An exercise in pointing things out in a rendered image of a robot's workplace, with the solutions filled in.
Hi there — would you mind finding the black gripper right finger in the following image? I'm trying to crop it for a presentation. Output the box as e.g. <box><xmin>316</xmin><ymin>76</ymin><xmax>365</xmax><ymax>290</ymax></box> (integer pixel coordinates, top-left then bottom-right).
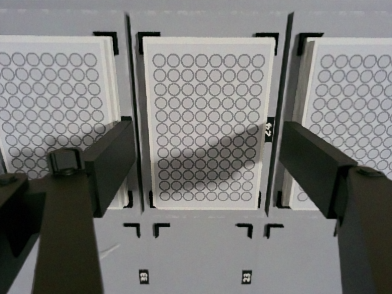
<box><xmin>279</xmin><ymin>121</ymin><xmax>392</xmax><ymax>294</ymax></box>

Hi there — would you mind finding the grey flat deck plate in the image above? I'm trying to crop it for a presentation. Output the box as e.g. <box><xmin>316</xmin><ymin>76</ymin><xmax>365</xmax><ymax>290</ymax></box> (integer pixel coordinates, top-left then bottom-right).
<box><xmin>0</xmin><ymin>0</ymin><xmax>392</xmax><ymax>294</ymax></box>

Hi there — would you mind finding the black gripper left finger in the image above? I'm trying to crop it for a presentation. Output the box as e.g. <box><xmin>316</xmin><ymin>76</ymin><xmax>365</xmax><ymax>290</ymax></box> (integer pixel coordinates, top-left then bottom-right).
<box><xmin>0</xmin><ymin>121</ymin><xmax>136</xmax><ymax>294</ymax></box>

